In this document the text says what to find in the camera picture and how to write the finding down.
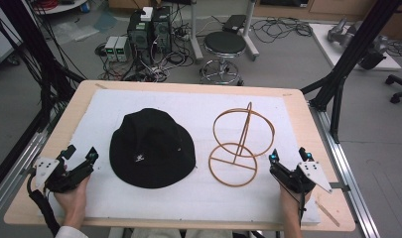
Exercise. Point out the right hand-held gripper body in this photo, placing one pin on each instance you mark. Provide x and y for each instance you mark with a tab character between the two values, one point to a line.
294	180

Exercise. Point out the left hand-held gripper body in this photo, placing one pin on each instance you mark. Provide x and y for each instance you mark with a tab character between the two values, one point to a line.
49	172

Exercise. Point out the black bucket hat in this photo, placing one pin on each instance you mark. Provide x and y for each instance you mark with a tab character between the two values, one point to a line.
152	148

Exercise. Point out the person's right hand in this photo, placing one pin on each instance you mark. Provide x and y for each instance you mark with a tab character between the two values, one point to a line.
293	203

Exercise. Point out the person's left hand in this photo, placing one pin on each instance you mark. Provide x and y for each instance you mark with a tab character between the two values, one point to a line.
72	201

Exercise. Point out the thin wooden stick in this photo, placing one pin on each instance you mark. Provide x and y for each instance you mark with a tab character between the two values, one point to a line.
327	214

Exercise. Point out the white foam mat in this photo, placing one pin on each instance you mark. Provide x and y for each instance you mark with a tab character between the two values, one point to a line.
195	201

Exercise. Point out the grey power supply unit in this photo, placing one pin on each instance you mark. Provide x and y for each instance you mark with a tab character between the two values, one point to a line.
111	49
123	49

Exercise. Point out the white floor board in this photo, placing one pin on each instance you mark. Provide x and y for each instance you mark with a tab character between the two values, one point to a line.
327	46

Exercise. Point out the black office chair base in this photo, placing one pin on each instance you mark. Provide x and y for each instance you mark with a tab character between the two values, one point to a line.
398	87

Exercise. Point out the person's legs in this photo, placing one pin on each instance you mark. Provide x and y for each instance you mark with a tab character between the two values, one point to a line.
182	233

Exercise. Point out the black round stool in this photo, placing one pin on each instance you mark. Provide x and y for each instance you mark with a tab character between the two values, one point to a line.
224	44

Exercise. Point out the black computer tower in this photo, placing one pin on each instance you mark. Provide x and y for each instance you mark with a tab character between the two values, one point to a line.
162	31
139	36

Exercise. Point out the flat black box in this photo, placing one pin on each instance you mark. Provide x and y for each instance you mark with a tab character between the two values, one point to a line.
235	23

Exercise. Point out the small white box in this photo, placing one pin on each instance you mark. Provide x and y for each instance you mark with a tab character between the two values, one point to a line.
147	14

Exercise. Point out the aluminium rail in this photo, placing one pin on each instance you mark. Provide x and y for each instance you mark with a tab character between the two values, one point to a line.
347	172
20	168

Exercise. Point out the black metal frame stand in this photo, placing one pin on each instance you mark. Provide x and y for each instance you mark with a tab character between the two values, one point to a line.
350	56
33	49

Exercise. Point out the white table leg frame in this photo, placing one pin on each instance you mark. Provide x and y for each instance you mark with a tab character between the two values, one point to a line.
249	33

